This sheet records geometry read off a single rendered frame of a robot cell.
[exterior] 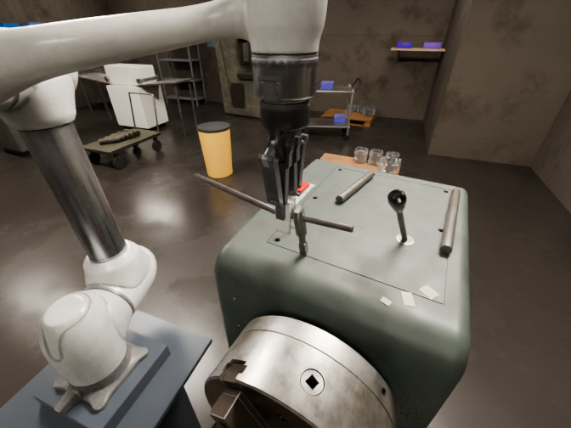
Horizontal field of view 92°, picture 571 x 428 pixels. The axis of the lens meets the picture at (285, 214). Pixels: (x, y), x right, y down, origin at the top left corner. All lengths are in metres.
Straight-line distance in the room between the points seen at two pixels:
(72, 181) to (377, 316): 0.73
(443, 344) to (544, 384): 1.80
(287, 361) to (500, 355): 1.92
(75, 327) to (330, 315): 0.60
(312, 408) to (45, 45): 0.59
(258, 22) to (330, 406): 0.48
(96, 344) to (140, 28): 0.71
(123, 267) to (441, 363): 0.80
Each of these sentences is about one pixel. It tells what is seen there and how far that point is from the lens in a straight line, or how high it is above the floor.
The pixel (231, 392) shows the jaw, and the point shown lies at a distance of 0.49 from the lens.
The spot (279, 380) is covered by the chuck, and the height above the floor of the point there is 1.24.
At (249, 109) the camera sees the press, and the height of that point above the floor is 0.19.
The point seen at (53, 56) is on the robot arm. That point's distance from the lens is 0.54.
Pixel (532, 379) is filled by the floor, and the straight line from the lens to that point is 2.28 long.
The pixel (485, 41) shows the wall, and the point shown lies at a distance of 4.78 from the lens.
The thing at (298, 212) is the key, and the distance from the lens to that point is 0.48.
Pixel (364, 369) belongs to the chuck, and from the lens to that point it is 0.49.
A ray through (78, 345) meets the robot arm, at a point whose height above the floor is 1.01.
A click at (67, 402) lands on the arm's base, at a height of 0.83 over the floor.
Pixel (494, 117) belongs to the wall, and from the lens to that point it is 4.98.
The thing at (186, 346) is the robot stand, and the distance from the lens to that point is 1.08.
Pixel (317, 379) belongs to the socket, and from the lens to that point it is 0.45.
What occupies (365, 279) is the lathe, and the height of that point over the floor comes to 1.25.
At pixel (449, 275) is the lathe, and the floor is 1.25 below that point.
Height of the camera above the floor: 1.64
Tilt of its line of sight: 34 degrees down
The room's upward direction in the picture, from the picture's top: straight up
